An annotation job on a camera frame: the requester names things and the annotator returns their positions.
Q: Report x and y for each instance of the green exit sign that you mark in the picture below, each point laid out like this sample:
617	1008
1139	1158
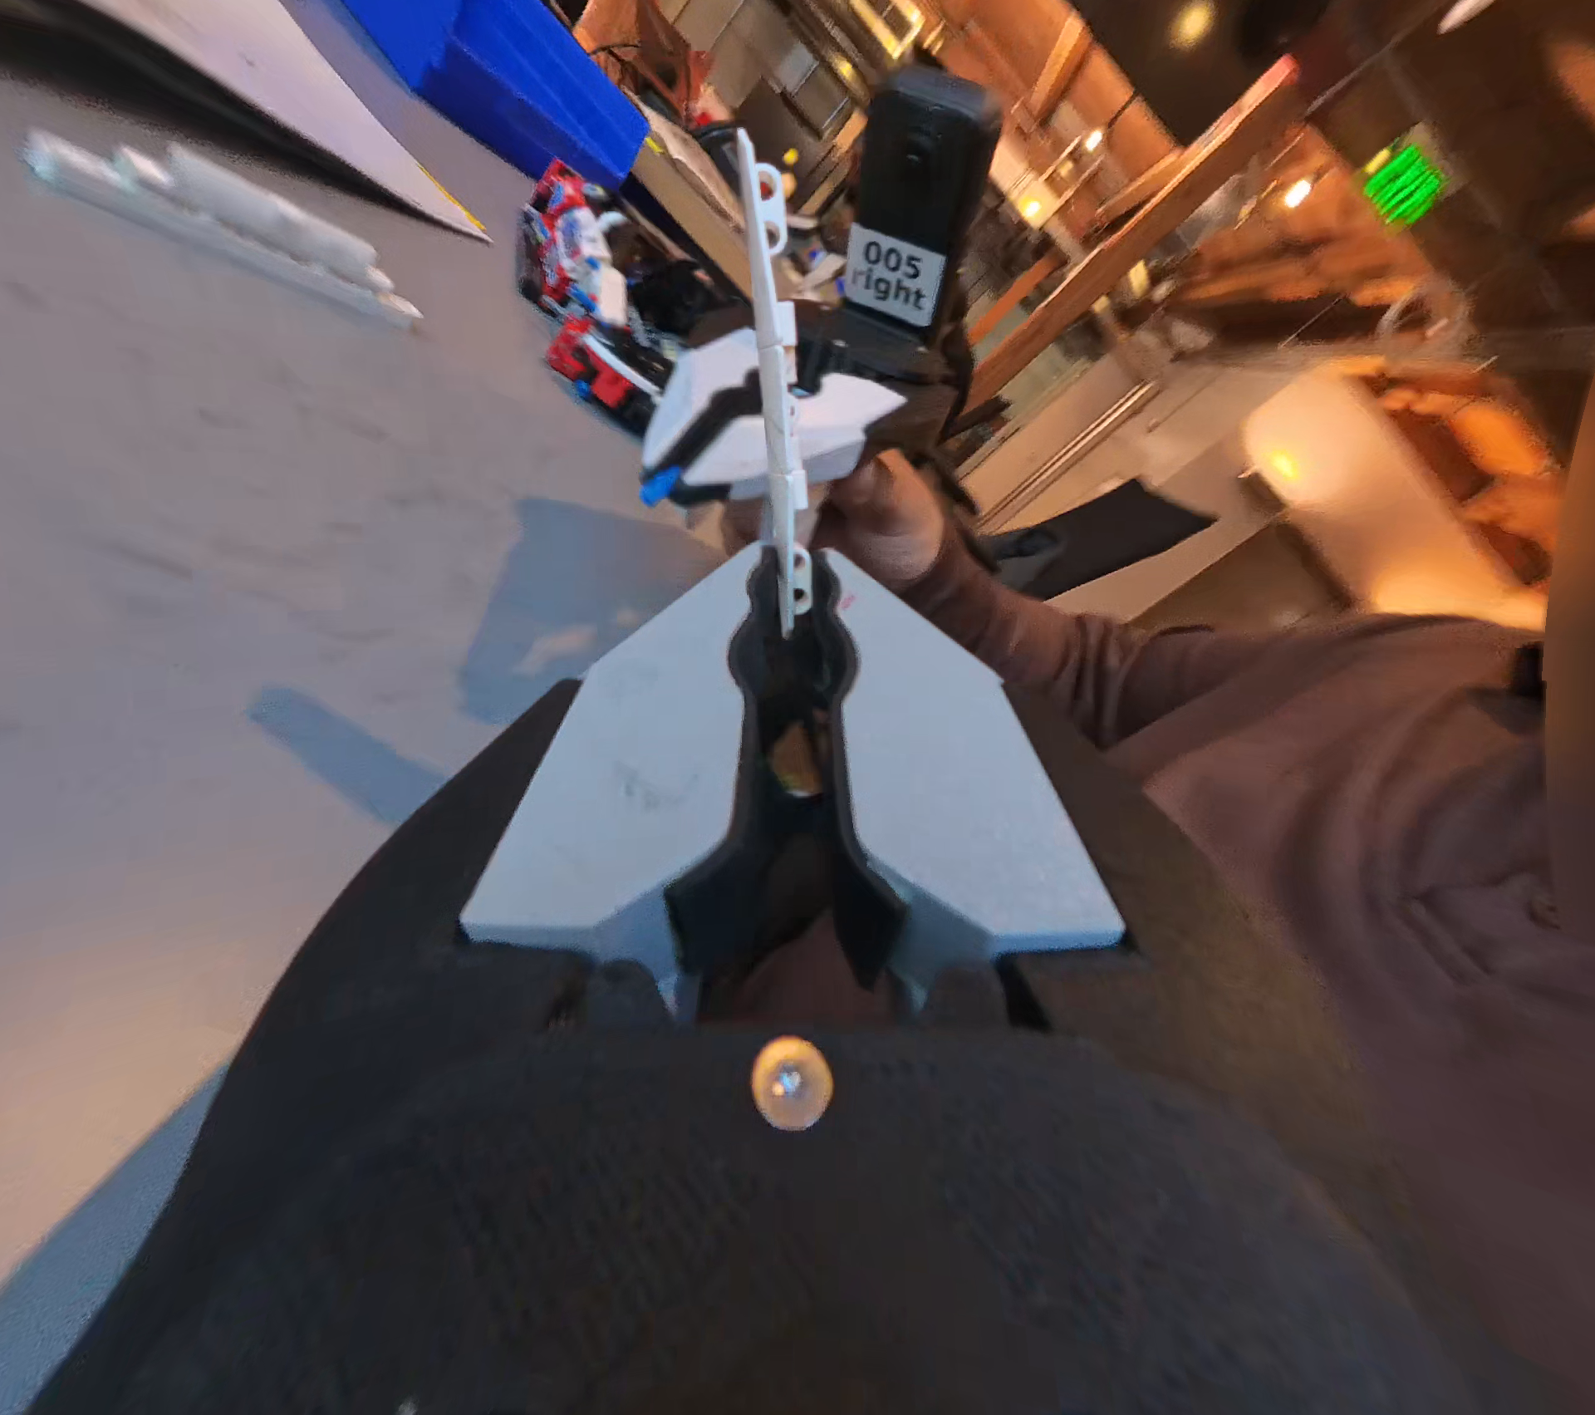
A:
1402	181

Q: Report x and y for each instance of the long white pointed panel piece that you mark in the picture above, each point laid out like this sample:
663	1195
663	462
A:
776	317

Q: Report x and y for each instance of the small blue connector pin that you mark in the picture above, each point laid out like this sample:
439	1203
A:
661	485

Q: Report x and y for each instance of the white beam with cylinders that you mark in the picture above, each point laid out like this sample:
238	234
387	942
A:
238	221

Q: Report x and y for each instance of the grey desk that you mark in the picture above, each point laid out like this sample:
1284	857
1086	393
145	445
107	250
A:
249	567

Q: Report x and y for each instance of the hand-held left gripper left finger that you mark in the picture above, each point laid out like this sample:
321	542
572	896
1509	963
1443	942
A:
608	805

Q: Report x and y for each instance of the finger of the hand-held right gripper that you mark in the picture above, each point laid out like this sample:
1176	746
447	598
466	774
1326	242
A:
698	393
847	431

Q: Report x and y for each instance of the person's brown-shirted torso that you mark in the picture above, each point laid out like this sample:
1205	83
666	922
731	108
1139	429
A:
1309	942

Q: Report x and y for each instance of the person's right forearm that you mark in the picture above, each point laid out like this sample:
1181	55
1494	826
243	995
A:
1121	681

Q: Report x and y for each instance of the red white toy car model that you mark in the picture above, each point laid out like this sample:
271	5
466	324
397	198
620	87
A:
577	268

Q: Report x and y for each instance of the wooden post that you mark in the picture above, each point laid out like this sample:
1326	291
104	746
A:
1121	242

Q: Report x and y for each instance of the person's right hand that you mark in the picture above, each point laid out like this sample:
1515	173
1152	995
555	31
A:
885	517

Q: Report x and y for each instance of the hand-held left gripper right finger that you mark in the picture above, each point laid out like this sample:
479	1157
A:
986	818

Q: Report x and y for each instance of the open instruction booklet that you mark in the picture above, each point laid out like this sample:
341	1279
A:
224	31

